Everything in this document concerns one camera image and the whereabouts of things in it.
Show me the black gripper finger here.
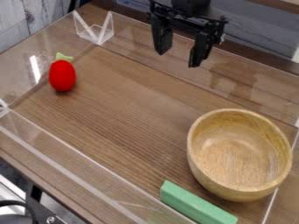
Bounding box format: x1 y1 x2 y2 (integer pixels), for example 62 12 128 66
188 31 213 67
150 15 173 55

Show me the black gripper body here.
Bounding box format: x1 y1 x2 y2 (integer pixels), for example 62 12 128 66
148 0 228 33

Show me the red plush strawberry toy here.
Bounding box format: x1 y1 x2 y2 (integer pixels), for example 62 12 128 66
48 52 76 92

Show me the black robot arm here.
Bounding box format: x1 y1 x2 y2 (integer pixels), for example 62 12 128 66
148 0 228 67

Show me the wooden bowl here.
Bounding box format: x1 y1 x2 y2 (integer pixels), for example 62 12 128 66
186 108 293 202

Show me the green foam block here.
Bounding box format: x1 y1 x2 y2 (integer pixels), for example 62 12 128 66
160 180 238 224

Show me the clear acrylic corner bracket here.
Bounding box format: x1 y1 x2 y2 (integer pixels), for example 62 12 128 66
72 11 114 46

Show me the clear acrylic enclosure wall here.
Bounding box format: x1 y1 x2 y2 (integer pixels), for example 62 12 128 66
0 100 194 224

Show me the black table leg bracket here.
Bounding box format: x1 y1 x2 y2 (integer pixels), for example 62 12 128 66
25 185 66 224

